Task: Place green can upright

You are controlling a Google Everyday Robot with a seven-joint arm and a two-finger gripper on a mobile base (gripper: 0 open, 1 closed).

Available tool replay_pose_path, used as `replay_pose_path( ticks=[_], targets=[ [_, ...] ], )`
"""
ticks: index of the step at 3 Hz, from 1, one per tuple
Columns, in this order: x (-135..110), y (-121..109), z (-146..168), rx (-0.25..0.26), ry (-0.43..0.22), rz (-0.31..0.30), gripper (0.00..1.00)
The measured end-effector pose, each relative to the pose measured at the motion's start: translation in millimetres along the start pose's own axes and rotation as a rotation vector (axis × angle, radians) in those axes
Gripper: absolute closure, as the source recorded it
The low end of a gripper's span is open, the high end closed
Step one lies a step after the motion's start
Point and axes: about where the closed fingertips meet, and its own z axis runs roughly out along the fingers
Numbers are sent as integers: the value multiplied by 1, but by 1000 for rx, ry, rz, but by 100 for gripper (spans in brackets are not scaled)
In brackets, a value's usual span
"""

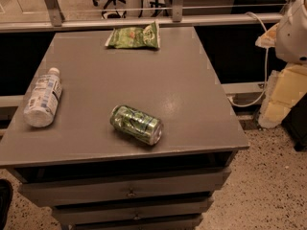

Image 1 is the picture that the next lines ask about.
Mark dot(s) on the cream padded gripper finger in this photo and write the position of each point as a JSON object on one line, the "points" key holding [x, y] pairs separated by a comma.
{"points": [[284, 90]]}

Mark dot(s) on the green soda can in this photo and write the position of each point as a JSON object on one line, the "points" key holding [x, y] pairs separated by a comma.
{"points": [[136, 123]]}

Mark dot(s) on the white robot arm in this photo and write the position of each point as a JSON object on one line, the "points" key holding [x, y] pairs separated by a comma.
{"points": [[289, 36]]}

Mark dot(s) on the green chip bag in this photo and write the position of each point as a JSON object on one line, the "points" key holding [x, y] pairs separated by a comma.
{"points": [[135, 37]]}

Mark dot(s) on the top drawer knob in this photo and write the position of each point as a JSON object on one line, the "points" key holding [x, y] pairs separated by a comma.
{"points": [[131, 194]]}

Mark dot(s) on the drawer knob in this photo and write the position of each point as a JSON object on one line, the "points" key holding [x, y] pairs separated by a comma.
{"points": [[136, 217], [131, 194]]}

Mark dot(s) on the grey drawer cabinet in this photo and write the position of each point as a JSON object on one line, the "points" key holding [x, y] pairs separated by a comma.
{"points": [[82, 167]]}

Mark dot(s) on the white plastic water bottle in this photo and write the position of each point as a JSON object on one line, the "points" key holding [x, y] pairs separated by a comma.
{"points": [[42, 105]]}

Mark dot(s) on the black shoe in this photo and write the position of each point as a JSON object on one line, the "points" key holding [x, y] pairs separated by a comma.
{"points": [[5, 201]]}

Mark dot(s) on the metal railing frame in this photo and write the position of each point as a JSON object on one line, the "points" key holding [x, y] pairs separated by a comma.
{"points": [[73, 15]]}

